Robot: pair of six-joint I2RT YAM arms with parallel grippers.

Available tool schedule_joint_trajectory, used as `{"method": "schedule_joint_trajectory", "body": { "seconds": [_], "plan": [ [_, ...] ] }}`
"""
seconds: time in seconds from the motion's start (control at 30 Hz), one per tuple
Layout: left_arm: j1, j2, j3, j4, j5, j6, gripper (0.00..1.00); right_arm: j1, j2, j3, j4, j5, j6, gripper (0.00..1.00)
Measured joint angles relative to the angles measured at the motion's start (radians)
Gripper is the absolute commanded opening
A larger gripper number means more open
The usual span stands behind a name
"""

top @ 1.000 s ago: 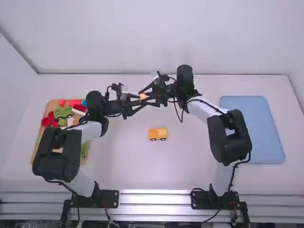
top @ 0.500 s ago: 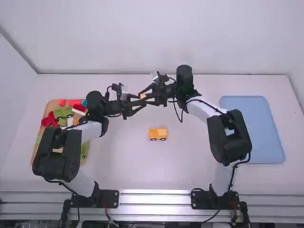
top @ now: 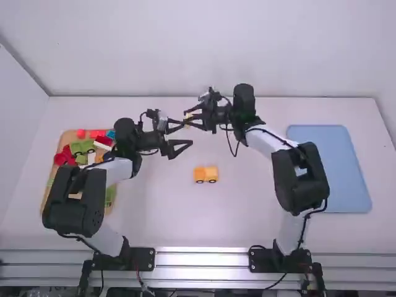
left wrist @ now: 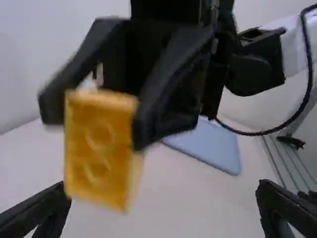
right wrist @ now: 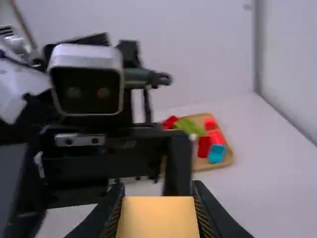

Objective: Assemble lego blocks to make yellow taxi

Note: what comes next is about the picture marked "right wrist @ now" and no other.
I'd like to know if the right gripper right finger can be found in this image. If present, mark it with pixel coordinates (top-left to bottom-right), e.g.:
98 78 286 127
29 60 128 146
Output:
192 180 251 238

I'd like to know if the red toy brick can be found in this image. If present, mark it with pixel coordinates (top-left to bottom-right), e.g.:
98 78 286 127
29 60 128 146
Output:
209 131 226 146
204 118 218 131
197 136 211 158
162 116 179 130

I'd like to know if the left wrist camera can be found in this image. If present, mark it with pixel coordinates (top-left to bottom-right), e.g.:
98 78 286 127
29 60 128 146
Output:
47 43 124 117

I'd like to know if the blue toy brick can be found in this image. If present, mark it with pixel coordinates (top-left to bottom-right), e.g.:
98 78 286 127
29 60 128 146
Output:
208 144 227 164

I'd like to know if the yellow toy car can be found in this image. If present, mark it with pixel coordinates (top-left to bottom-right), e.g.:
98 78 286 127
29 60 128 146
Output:
115 195 201 238

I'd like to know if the tan tray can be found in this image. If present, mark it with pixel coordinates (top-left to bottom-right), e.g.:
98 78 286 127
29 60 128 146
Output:
159 113 235 172

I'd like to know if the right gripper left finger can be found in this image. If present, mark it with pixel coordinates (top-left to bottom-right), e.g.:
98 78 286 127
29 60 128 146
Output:
66 184 126 238

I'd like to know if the green toy brick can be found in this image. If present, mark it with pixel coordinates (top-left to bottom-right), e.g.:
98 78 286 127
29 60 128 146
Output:
174 118 206 136

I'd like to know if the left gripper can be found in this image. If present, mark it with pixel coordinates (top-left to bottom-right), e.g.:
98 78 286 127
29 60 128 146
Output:
37 89 194 208

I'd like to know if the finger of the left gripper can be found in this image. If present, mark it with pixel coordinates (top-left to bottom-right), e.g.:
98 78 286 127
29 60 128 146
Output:
162 131 194 198
0 143 48 238

